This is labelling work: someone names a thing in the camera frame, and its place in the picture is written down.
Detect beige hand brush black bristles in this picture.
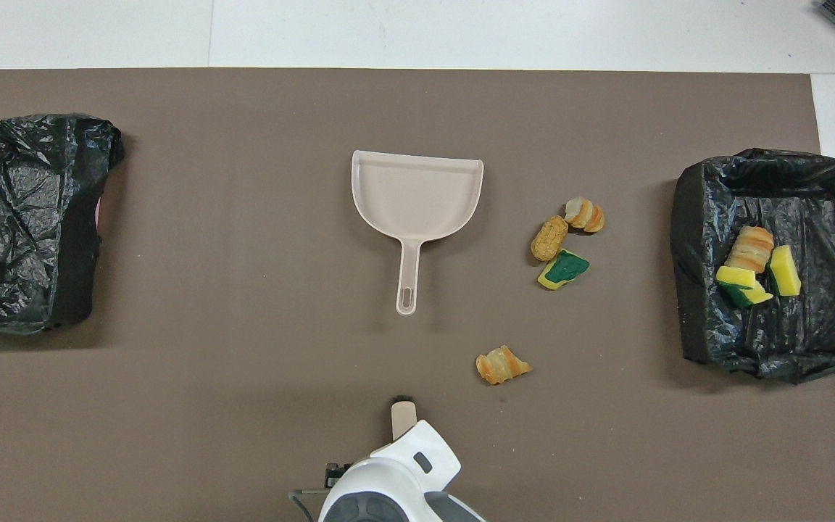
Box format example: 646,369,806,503
391,395,418,443

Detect toy croissant piece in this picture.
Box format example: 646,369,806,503
475,345,533,386

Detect beige plastic dustpan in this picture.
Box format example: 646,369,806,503
351,150,485,317

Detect yellow and green sponge piece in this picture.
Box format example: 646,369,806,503
715,265,774,307
537,249,591,291
768,244,802,297

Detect striped toy bread piece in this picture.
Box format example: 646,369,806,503
564,197,606,233

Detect pale crusty toy bread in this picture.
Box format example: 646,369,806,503
724,225,776,274

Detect black bag lined bin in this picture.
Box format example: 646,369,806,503
0,113,125,335
670,149,835,384

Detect brown table mat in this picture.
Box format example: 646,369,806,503
0,68,835,522

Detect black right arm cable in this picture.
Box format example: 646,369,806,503
288,490,331,522

